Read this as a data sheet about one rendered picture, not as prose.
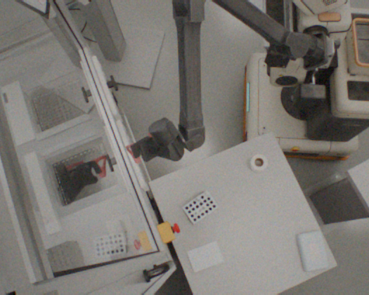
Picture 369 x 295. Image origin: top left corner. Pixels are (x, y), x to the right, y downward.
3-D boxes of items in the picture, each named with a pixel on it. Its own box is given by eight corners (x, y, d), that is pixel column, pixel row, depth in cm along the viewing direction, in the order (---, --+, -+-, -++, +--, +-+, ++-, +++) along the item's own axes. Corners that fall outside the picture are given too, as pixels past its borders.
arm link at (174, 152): (177, 166, 104) (189, 152, 106) (166, 149, 100) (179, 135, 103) (162, 161, 109) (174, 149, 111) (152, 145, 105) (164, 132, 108)
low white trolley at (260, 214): (248, 166, 228) (271, 130, 155) (291, 257, 213) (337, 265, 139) (164, 201, 225) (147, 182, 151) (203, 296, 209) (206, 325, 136)
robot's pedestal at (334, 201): (337, 172, 225) (399, 139, 151) (361, 213, 217) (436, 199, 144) (297, 193, 223) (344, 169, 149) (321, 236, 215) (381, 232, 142)
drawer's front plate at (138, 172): (125, 127, 152) (119, 119, 141) (150, 189, 144) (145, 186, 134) (121, 128, 152) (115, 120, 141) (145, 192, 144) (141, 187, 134)
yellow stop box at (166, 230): (170, 220, 139) (169, 220, 132) (177, 238, 137) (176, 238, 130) (158, 226, 139) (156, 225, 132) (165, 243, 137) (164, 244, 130)
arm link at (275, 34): (207, -44, 84) (188, -41, 93) (183, 5, 86) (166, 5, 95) (313, 40, 109) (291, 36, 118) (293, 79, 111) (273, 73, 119)
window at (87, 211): (82, 48, 143) (-101, -259, 50) (159, 251, 121) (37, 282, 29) (81, 49, 143) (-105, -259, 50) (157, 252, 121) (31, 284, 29)
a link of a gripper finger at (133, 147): (117, 141, 114) (133, 146, 107) (135, 132, 118) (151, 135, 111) (124, 159, 117) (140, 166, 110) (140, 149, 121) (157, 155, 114)
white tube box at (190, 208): (206, 191, 149) (206, 189, 146) (218, 207, 147) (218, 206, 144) (182, 208, 148) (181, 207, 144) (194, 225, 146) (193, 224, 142)
